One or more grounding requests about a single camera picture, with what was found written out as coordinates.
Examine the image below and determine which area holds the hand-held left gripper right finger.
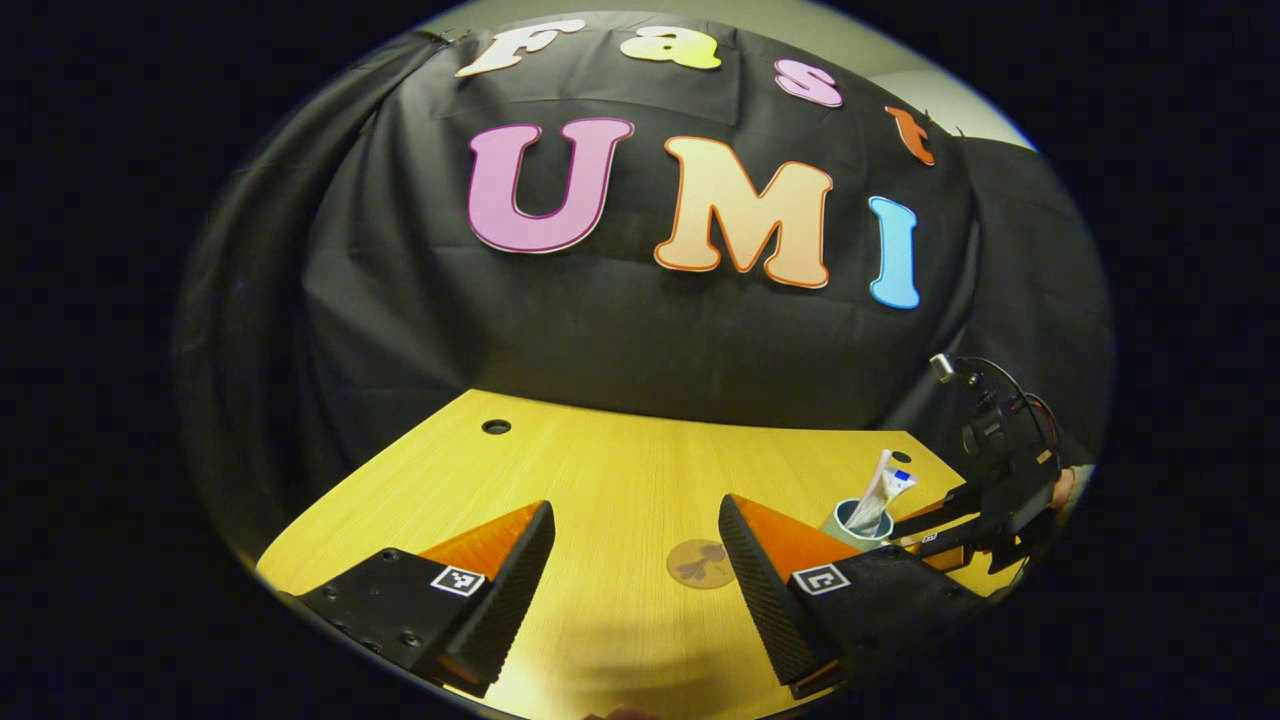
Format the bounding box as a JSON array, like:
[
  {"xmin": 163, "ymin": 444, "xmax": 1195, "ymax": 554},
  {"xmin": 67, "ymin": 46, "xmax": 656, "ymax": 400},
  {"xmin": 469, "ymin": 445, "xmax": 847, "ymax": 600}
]
[{"xmin": 718, "ymin": 493, "xmax": 986, "ymax": 701}]

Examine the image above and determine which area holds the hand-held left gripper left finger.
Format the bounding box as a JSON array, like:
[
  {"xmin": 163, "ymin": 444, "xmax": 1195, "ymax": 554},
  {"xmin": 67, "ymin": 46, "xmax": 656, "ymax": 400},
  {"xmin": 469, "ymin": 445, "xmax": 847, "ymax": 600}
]
[{"xmin": 300, "ymin": 500, "xmax": 557, "ymax": 699}]

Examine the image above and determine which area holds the white toothpaste tube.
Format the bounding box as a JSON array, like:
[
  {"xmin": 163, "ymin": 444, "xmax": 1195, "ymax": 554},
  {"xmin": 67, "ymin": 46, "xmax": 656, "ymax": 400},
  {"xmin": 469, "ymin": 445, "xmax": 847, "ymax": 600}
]
[{"xmin": 848, "ymin": 467, "xmax": 918, "ymax": 538}]

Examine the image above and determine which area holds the white toothbrush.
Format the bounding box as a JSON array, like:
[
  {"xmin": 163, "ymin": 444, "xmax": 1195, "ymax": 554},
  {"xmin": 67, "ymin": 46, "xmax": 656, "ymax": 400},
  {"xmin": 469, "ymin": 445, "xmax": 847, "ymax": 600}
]
[{"xmin": 862, "ymin": 449, "xmax": 893, "ymax": 521}]

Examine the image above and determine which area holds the round wooden coaster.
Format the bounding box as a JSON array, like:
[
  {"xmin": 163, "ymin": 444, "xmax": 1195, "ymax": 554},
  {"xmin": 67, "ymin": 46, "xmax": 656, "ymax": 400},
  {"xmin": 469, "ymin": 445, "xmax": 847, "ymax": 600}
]
[{"xmin": 667, "ymin": 539, "xmax": 737, "ymax": 591}]

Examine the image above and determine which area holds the blue cup with wooden handle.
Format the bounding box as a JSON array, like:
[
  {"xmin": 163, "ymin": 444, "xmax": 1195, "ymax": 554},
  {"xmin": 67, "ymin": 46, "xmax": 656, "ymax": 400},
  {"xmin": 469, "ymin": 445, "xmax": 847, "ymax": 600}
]
[{"xmin": 822, "ymin": 498, "xmax": 896, "ymax": 554}]

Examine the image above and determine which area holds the wooden desktop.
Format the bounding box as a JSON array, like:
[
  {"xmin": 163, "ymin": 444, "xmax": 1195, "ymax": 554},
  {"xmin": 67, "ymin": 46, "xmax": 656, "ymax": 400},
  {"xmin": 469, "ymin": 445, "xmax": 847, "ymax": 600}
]
[{"xmin": 255, "ymin": 388, "xmax": 1026, "ymax": 720}]

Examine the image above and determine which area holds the black backdrop cloth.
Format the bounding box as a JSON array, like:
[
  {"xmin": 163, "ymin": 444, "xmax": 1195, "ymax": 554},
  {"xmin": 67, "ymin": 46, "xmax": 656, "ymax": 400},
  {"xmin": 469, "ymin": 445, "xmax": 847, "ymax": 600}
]
[{"xmin": 175, "ymin": 10, "xmax": 1116, "ymax": 561}]

